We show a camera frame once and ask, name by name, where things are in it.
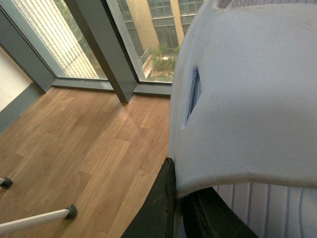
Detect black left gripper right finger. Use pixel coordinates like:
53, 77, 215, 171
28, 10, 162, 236
184, 187, 257, 238

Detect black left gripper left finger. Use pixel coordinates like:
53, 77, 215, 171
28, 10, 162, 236
122, 157, 175, 238

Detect office chair caster leg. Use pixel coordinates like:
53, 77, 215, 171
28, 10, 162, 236
0, 205, 78, 236

